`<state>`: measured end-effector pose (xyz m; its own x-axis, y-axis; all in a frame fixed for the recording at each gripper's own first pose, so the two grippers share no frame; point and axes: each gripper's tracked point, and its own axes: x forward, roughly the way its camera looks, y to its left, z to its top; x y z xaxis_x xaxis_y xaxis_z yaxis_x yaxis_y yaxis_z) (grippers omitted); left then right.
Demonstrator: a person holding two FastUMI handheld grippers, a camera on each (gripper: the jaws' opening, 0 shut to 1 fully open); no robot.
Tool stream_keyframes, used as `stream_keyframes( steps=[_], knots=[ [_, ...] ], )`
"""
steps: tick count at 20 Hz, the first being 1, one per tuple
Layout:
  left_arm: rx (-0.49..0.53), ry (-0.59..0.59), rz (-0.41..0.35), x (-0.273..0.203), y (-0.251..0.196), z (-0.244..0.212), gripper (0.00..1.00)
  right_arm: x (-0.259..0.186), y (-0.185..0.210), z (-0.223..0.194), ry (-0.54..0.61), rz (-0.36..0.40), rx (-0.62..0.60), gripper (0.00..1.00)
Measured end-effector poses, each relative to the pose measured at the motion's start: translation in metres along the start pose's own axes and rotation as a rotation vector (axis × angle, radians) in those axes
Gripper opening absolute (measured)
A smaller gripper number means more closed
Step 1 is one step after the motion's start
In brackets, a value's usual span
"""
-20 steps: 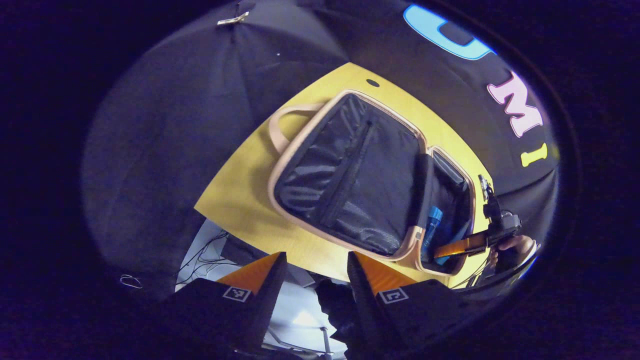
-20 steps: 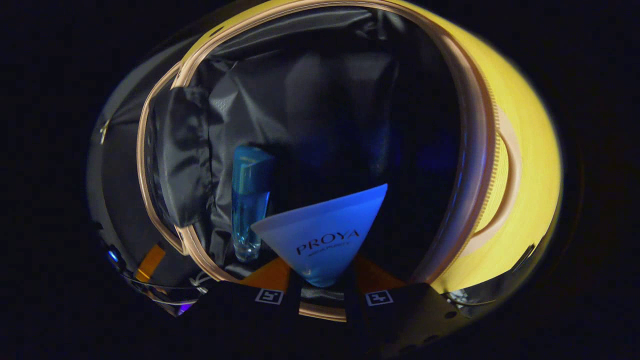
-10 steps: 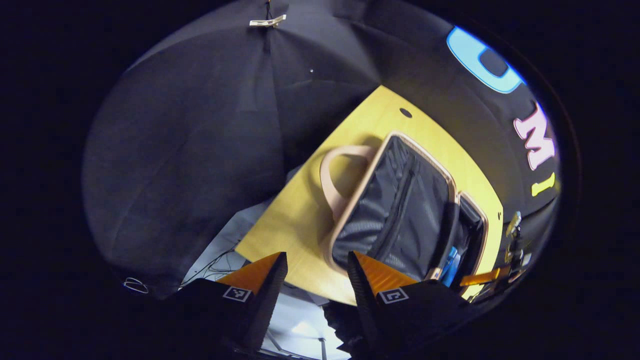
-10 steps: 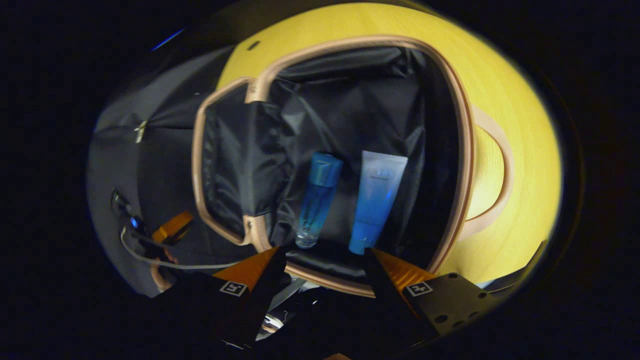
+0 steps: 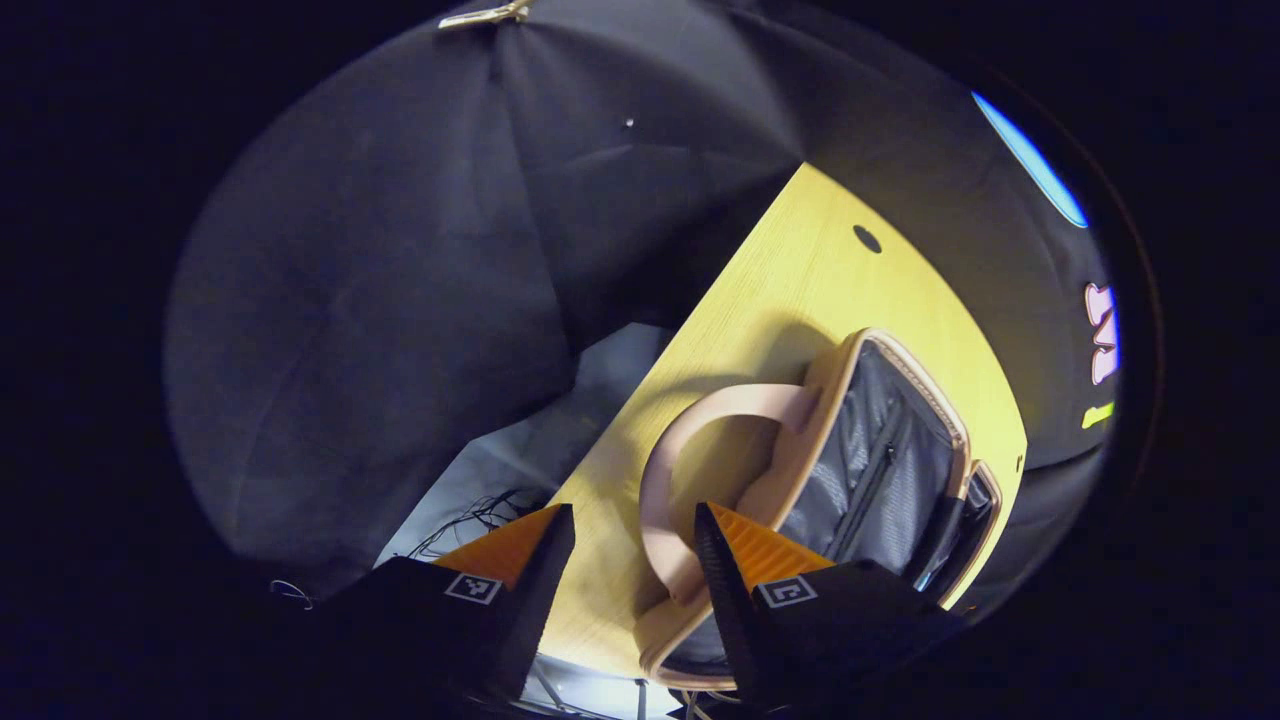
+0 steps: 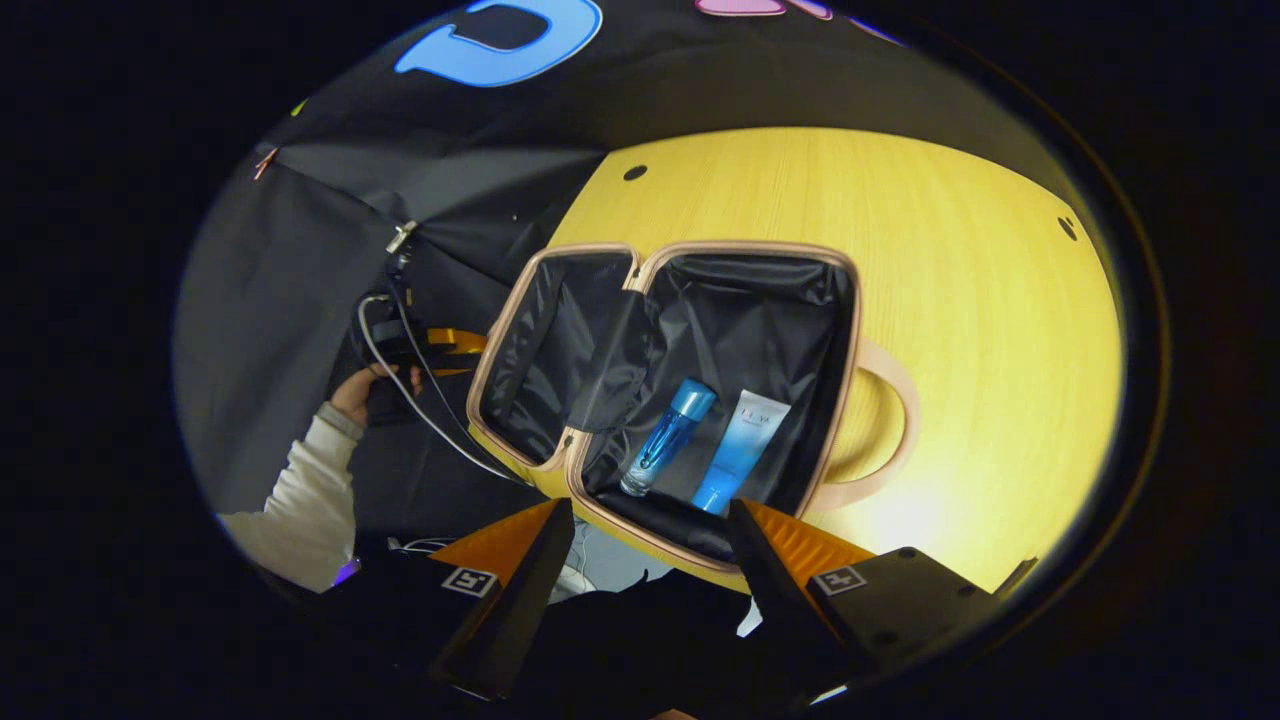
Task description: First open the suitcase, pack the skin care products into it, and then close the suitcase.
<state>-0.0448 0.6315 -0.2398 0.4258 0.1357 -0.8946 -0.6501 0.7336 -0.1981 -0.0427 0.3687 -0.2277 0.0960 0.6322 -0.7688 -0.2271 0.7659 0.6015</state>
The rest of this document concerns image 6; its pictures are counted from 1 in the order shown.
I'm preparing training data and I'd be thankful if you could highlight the pink suitcase with black lining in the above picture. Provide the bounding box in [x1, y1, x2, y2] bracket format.
[465, 238, 923, 596]

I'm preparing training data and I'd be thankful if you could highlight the black backdrop cloth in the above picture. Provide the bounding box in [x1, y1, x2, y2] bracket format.
[175, 0, 1011, 561]

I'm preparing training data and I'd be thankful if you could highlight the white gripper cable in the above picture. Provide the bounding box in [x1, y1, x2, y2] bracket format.
[357, 290, 526, 486]

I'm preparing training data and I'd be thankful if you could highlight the blue clear skin care bottle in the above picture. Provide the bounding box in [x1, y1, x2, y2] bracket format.
[620, 378, 718, 498]

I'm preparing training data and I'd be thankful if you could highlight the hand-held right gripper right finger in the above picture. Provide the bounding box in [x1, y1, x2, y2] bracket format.
[725, 497, 1003, 701]

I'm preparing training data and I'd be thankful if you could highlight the blue skin care tube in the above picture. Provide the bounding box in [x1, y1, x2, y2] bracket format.
[690, 390, 792, 516]

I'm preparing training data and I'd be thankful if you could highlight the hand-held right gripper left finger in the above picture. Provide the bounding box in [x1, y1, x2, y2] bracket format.
[350, 497, 577, 703]

